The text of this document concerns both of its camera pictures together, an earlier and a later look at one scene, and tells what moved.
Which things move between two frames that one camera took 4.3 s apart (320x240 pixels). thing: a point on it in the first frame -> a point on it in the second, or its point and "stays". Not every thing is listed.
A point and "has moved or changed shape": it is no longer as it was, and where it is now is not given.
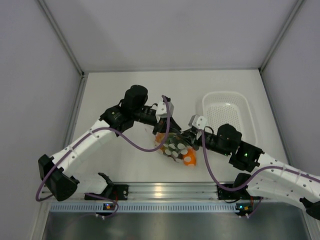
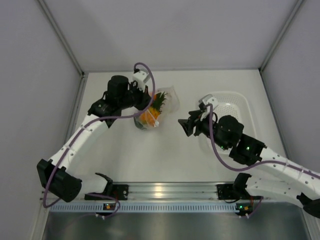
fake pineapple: [172, 144] has moved or changed shape
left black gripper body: [158, 126] -> [139, 98]
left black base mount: [116, 192] stays
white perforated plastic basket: [233, 108] stays
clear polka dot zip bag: [177, 147] -> [165, 103]
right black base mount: [240, 194] stays
